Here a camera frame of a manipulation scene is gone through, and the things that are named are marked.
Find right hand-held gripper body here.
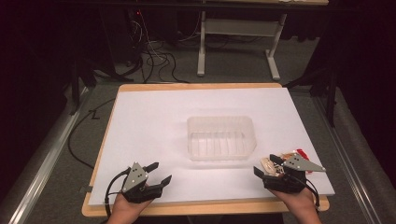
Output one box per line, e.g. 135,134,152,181
262,153,327,194

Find left hand-held gripper black cable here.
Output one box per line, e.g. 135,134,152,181
104,167,132,219

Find right hand-held gripper black cable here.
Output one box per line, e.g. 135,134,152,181
304,177,321,213

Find orange and white snack packet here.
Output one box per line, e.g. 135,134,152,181
279,151,298,161

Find long black floor cable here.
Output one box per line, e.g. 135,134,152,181
67,98,117,171

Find black stand legs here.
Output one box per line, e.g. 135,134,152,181
68,57,135,117
282,66,340,128

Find clear plastic container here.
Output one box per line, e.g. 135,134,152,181
186,116,258,162

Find clear packet with brown snack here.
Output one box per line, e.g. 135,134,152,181
260,157,285,177

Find white board sheet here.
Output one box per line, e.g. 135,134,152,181
88,87,336,207

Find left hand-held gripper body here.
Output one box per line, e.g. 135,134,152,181
120,161,163,204

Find grey metal floor rail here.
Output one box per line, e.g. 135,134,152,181
0,86,92,224
312,95,383,224

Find bundle of tangled cables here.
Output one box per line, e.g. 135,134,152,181
125,8,202,84

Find white metal desk frame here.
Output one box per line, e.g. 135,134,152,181
196,10,288,82

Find person's left hand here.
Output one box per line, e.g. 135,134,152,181
106,185,153,224

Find person's right hand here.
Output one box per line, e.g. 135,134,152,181
269,186,322,224

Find red snack packet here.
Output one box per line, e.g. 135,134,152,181
295,148,314,175

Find hand-held gripper black cable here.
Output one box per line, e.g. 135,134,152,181
304,177,321,213
104,167,132,219

